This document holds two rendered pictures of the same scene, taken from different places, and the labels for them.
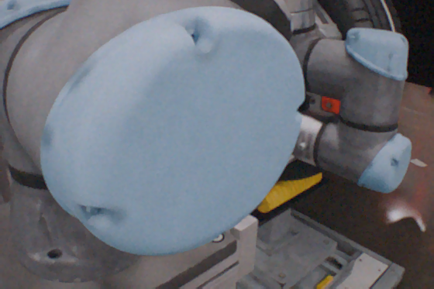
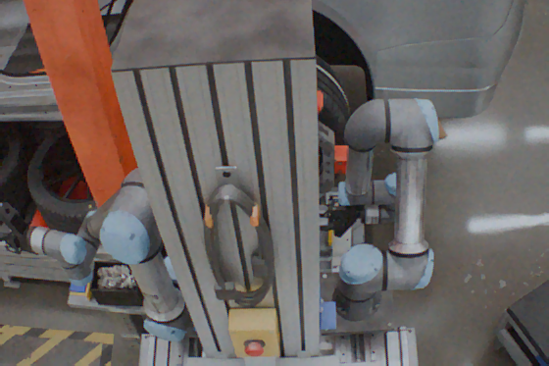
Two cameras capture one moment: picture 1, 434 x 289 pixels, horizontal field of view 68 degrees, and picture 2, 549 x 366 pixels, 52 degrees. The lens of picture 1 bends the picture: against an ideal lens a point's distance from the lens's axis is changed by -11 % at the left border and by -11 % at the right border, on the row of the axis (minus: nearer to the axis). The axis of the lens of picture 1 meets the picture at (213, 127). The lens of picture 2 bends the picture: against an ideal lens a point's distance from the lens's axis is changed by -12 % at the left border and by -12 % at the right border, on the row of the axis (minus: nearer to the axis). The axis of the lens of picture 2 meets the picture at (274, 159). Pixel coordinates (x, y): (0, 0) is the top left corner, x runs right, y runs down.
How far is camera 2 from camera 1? 1.72 m
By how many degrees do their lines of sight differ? 42
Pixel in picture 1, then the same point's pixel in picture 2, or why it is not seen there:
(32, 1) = (379, 267)
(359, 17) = (339, 117)
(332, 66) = (385, 198)
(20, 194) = (365, 303)
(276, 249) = not seen: hidden behind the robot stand
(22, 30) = (378, 273)
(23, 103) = (403, 283)
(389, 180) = not seen: hidden behind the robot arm
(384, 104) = not seen: hidden behind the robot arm
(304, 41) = (369, 191)
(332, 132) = (384, 213)
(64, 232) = (376, 300)
